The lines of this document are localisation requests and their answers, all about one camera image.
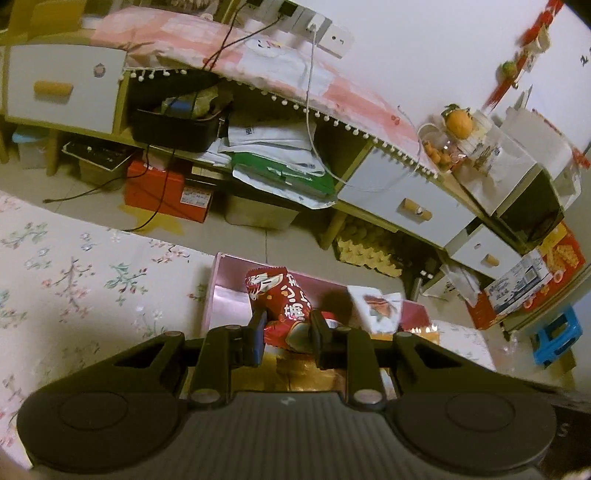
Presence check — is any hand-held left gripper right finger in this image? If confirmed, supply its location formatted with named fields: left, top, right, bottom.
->
left=308, top=310, right=465, bottom=409

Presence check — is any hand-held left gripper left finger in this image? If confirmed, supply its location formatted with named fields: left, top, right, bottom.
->
left=113, top=310, right=267, bottom=409

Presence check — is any pink box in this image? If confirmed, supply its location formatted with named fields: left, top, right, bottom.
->
left=201, top=251, right=439, bottom=402

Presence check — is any red snack packet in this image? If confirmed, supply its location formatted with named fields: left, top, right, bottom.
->
left=244, top=267, right=342, bottom=354

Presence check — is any white snack packet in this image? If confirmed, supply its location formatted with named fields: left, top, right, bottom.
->
left=346, top=284, right=404, bottom=335

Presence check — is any stack of egg trays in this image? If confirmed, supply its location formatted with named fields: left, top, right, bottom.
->
left=332, top=217, right=407, bottom=278

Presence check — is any blue plastic stool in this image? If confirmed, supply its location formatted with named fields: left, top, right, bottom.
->
left=531, top=307, right=583, bottom=367

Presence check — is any beige plastic bin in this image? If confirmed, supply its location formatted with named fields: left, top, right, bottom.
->
left=224, top=194, right=301, bottom=232

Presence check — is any white printed bag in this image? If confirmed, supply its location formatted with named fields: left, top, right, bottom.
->
left=422, top=265, right=485, bottom=305

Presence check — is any wide white drawer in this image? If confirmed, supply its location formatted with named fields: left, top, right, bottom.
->
left=337, top=141, right=472, bottom=247

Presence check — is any blue and white carton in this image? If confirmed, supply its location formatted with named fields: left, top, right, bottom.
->
left=482, top=249, right=555, bottom=315

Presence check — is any floral cloth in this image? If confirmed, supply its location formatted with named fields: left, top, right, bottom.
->
left=0, top=191, right=497, bottom=462

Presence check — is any green folder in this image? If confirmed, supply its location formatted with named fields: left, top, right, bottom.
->
left=231, top=152, right=338, bottom=195

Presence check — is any small white drawer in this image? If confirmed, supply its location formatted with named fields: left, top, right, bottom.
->
left=450, top=226, right=522, bottom=278

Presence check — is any red and yellow box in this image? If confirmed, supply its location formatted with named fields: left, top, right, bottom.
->
left=466, top=222, right=585, bottom=330

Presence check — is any orange box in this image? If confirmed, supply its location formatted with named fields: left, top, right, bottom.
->
left=124, top=159, right=215, bottom=224

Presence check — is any stack of white papers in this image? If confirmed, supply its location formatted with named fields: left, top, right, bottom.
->
left=196, top=122, right=319, bottom=169

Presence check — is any white microwave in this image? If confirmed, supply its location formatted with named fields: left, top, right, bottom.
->
left=455, top=134, right=566, bottom=245

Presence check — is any black storage bin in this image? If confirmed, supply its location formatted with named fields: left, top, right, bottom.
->
left=128, top=80, right=232, bottom=153

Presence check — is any glass jar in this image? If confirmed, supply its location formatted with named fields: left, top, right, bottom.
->
left=418, top=122, right=458, bottom=171

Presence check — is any clear plastic bin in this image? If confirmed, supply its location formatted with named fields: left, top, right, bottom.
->
left=78, top=159, right=130, bottom=185

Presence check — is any pink checked cloth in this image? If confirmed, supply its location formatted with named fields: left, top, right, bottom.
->
left=90, top=7, right=439, bottom=178

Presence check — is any orange fruit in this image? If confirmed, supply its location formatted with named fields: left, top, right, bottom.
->
left=441, top=105, right=474, bottom=138

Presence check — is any stack of paper cups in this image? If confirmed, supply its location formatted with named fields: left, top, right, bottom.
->
left=462, top=111, right=492, bottom=153

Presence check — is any wooden low cabinet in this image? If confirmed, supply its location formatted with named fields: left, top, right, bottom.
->
left=0, top=28, right=532, bottom=278

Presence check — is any white paper bag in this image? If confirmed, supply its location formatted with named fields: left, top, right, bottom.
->
left=501, top=90, right=585, bottom=208

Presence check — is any blue-lid plastic bin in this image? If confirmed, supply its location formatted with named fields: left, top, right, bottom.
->
left=11, top=127, right=51, bottom=169

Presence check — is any white drawer with sticker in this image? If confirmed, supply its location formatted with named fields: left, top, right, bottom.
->
left=4, top=44, right=127, bottom=134

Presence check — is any cardboard box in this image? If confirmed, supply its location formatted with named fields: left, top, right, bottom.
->
left=0, top=0, right=88, bottom=44

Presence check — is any white cable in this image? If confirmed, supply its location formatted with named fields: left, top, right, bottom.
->
left=302, top=25, right=428, bottom=192

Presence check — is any white wall socket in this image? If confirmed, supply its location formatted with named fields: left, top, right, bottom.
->
left=318, top=21, right=355, bottom=58

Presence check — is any black cable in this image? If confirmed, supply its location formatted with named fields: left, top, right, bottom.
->
left=131, top=9, right=296, bottom=230
left=42, top=0, right=259, bottom=204

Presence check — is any red wall hanging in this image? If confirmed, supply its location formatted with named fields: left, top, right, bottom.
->
left=485, top=0, right=559, bottom=112

